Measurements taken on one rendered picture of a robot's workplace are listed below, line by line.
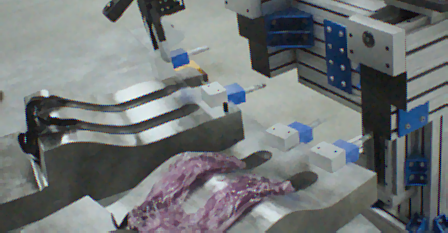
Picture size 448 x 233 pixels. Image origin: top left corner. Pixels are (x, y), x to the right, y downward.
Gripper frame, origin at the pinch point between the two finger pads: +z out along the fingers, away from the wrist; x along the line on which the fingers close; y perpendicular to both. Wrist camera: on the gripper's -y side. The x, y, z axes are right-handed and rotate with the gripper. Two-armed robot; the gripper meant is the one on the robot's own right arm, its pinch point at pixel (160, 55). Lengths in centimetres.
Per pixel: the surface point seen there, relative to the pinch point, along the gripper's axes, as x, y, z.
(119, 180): -22.7, -19.3, 12.6
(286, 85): 153, 92, 88
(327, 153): -44.7, 12.4, 11.8
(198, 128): -23.1, -2.3, 8.7
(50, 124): -14.8, -27.1, 0.4
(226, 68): 193, 76, 83
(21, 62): 60, -27, 6
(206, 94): -17.1, 2.7, 5.4
